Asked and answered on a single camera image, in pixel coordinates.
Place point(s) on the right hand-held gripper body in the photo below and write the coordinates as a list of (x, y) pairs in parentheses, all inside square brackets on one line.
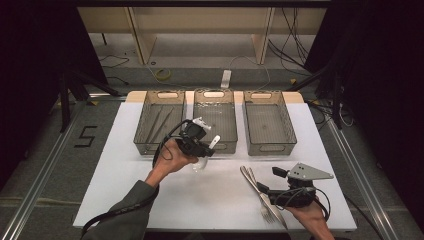
[(293, 195)]

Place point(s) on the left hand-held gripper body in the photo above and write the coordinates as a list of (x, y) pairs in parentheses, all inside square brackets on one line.
[(191, 136)]

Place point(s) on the white ceramic spoon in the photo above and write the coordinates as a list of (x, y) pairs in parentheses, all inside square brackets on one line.
[(216, 140)]

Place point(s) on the metal fork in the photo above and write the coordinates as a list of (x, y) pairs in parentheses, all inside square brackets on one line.
[(268, 215)]

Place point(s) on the clear grey plastic bin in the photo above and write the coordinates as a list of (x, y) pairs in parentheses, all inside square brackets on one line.
[(268, 125), (160, 133), (221, 116)]

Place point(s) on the person's right hand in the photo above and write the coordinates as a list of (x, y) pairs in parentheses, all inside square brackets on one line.
[(308, 216)]

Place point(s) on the person's left hand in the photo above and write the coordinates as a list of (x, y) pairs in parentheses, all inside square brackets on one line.
[(170, 161)]

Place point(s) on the white table cover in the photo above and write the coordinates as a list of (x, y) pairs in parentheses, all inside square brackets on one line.
[(216, 206)]

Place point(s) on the yellow tape roll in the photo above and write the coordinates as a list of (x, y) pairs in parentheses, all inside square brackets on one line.
[(163, 78)]

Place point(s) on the white power strip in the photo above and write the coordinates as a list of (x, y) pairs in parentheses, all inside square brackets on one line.
[(226, 79)]

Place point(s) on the black metal stand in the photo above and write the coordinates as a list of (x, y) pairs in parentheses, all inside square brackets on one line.
[(65, 100), (336, 100)]

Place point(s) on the light wooden shelf unit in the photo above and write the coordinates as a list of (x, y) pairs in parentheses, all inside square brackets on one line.
[(141, 40)]

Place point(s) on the aluminium floor rail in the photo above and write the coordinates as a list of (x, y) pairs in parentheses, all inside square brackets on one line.
[(363, 186), (36, 186)]

